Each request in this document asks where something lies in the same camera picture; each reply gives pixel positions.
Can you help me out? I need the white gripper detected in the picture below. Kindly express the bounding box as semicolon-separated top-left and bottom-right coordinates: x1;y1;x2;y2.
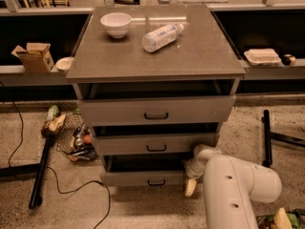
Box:
183;157;206;197

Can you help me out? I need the grey drawer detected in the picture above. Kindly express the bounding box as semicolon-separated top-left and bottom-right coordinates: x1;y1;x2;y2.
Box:
92;133;219;156
101;152;193;186
78;96;235;126

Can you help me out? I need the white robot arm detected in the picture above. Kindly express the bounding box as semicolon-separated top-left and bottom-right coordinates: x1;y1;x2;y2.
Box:
184;144;282;229

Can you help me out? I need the grey drawer cabinet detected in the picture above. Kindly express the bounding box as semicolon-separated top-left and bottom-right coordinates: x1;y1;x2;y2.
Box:
65;4;247;177

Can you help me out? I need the open cardboard box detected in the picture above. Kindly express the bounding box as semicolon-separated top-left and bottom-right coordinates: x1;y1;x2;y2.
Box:
11;43;54;73

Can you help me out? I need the black right table leg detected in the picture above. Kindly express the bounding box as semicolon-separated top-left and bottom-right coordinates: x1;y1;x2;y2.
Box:
261;110;305;168

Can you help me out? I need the white foam food container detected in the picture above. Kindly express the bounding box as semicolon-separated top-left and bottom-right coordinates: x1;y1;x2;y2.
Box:
244;49;281;66

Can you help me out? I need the clear plastic bottle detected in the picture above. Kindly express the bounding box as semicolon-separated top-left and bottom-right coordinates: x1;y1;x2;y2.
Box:
142;24;184;52

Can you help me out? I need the brown bread on floor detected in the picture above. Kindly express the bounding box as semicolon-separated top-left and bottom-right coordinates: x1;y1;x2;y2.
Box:
41;114;66;137

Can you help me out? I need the green bottle on floor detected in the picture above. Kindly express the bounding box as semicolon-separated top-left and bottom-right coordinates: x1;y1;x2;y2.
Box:
46;105;60;121

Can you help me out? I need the small dark round object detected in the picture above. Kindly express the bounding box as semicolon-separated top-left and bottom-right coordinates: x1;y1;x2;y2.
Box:
281;54;296;66

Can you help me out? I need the white bowl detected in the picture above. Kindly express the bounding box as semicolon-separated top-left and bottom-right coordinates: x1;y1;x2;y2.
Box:
100;12;132;38

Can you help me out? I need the small white dish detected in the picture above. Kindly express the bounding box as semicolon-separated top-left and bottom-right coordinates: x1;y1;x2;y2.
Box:
55;57;73;72

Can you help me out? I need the wire basket with food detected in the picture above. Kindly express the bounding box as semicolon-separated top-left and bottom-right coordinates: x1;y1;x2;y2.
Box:
256;208;305;229

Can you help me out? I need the wire basket with utensils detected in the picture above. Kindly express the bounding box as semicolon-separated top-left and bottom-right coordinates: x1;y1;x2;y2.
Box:
56;111;97;162

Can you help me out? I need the black power cable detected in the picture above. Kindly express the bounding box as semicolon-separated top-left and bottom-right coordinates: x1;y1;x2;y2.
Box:
0;80;112;229

